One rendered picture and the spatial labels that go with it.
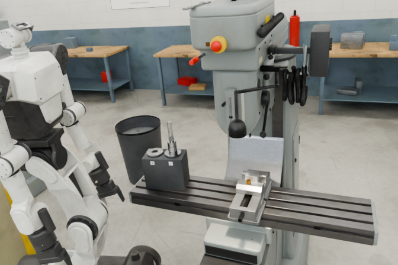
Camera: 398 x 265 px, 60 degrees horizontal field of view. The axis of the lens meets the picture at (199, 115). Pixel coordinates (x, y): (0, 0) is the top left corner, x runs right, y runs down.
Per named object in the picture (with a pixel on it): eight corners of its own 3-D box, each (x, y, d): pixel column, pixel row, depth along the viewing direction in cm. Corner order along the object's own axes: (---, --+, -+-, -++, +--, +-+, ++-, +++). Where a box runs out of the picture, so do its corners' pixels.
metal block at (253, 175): (257, 187, 167) (257, 177, 165) (245, 186, 169) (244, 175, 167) (259, 181, 171) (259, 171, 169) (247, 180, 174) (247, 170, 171)
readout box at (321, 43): (329, 77, 157) (332, 31, 149) (308, 77, 160) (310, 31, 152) (330, 65, 174) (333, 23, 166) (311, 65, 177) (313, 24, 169)
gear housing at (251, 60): (259, 71, 134) (258, 46, 130) (200, 71, 143) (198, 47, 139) (273, 52, 163) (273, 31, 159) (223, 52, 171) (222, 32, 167)
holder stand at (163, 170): (185, 190, 183) (180, 158, 175) (145, 188, 187) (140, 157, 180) (189, 178, 194) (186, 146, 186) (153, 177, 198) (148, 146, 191)
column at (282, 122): (293, 283, 234) (299, 58, 175) (228, 268, 250) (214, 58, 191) (300, 233, 277) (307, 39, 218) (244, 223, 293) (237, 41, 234)
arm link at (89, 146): (85, 171, 168) (73, 147, 164) (93, 162, 176) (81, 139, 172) (96, 168, 167) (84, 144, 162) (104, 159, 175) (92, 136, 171)
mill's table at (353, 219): (378, 247, 146) (381, 232, 143) (128, 203, 190) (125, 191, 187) (374, 213, 166) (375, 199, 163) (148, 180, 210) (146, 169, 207)
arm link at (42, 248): (33, 268, 135) (21, 245, 131) (45, 250, 144) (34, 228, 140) (62, 265, 133) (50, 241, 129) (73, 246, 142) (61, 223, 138)
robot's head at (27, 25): (2, 40, 125) (7, 22, 122) (16, 36, 133) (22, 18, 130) (17, 49, 126) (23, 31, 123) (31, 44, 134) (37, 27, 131)
